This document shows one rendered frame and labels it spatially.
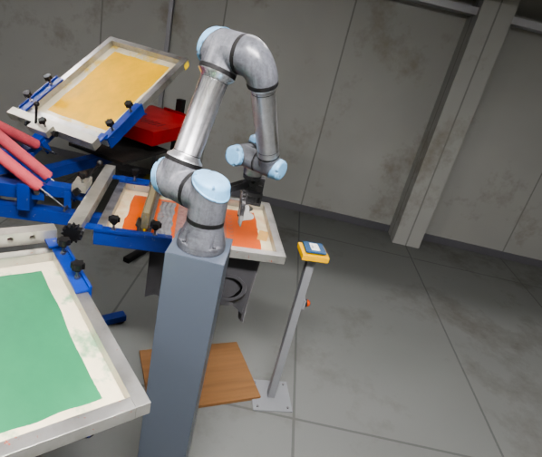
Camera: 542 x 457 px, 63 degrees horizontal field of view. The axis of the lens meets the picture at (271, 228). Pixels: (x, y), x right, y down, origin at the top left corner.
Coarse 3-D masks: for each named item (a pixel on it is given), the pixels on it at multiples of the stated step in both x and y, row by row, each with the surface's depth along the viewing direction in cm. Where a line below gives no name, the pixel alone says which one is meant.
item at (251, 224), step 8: (136, 200) 215; (144, 200) 217; (160, 200) 221; (168, 200) 223; (136, 208) 208; (176, 208) 218; (184, 208) 220; (176, 216) 210; (184, 216) 212; (232, 216) 224; (248, 224) 219
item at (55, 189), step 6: (48, 186) 190; (54, 186) 190; (60, 186) 191; (66, 186) 193; (48, 192) 191; (54, 192) 191; (60, 192) 192; (72, 192) 192; (72, 198) 193; (78, 198) 194
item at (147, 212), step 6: (150, 186) 210; (150, 192) 202; (156, 192) 208; (150, 198) 196; (150, 204) 191; (144, 210) 184; (150, 210) 188; (144, 216) 183; (150, 216) 193; (144, 222) 184
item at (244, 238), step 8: (128, 216) 199; (136, 216) 201; (128, 224) 192; (176, 224) 202; (152, 232) 191; (176, 232) 195; (240, 232) 209; (248, 232) 211; (256, 232) 213; (240, 240) 202; (248, 240) 203; (256, 240) 205; (256, 248) 198
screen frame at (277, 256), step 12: (120, 192) 211; (108, 204) 197; (228, 204) 235; (264, 204) 238; (108, 216) 188; (264, 216) 231; (276, 228) 213; (276, 240) 202; (240, 252) 186; (252, 252) 187; (264, 252) 189; (276, 252) 192
